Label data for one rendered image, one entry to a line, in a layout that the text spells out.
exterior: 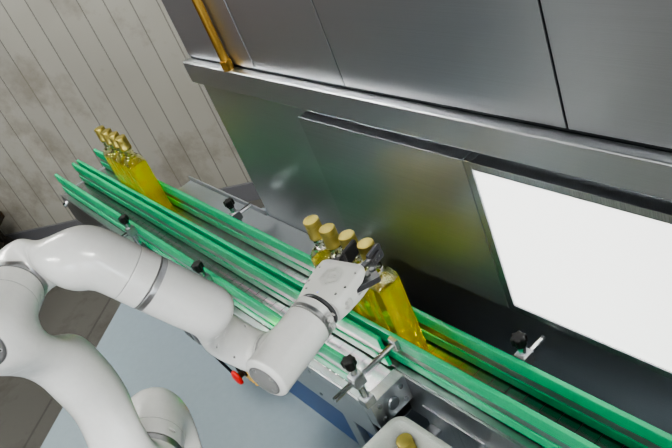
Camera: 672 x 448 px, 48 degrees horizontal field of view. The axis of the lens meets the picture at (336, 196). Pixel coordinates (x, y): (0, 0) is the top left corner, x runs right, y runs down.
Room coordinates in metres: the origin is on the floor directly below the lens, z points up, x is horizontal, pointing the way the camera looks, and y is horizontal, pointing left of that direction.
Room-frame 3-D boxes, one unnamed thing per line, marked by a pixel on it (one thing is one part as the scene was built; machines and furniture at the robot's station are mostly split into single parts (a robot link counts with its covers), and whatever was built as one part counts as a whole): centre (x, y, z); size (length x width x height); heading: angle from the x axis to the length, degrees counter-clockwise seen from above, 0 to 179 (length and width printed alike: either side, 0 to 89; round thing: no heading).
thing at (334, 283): (1.08, 0.07, 1.32); 0.11 x 0.10 x 0.07; 133
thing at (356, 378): (1.07, 0.08, 1.12); 0.17 x 0.03 x 0.12; 118
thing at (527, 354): (0.95, -0.21, 1.11); 0.07 x 0.04 x 0.13; 118
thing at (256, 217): (1.87, 0.24, 1.01); 0.95 x 0.09 x 0.11; 28
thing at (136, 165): (2.19, 0.53, 1.19); 0.06 x 0.06 x 0.28; 28
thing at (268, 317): (1.86, 0.51, 1.09); 1.75 x 0.01 x 0.08; 28
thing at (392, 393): (1.08, 0.07, 1.02); 0.09 x 0.04 x 0.07; 118
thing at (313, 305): (1.03, 0.12, 1.32); 0.09 x 0.03 x 0.08; 43
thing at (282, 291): (1.90, 0.44, 1.09); 1.75 x 0.01 x 0.08; 28
